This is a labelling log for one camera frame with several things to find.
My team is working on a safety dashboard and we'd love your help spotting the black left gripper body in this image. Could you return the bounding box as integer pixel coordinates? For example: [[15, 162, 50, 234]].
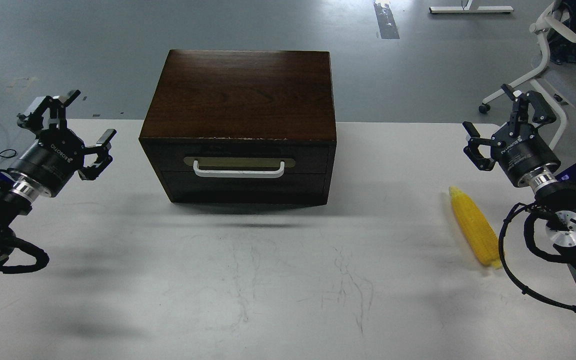
[[7, 129, 84, 198]]

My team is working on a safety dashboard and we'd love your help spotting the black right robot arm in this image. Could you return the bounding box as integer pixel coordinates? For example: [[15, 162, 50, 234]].
[[462, 84, 576, 313]]

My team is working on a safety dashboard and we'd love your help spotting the dark wooden cabinet box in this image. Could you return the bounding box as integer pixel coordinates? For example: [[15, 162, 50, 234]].
[[139, 49, 338, 206]]

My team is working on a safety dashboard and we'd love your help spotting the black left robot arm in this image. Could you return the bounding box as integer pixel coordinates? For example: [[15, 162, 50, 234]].
[[0, 89, 116, 274]]

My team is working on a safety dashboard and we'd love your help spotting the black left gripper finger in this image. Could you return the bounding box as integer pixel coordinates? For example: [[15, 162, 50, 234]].
[[78, 129, 117, 181], [17, 90, 82, 137]]

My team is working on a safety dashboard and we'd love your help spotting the white office chair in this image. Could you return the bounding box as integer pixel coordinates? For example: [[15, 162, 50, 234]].
[[478, 0, 576, 151]]

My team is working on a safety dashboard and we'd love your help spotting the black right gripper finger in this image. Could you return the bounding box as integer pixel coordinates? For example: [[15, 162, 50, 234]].
[[501, 84, 557, 133], [462, 121, 499, 171]]

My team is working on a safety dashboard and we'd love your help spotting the wooden drawer with white handle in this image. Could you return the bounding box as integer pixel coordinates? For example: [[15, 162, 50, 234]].
[[146, 143, 330, 174]]

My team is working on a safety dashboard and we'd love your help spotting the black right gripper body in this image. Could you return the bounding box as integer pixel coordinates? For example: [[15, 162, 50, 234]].
[[491, 124, 562, 188]]

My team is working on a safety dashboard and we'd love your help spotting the yellow corn cob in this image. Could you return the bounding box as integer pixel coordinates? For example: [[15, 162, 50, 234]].
[[448, 186, 502, 269]]

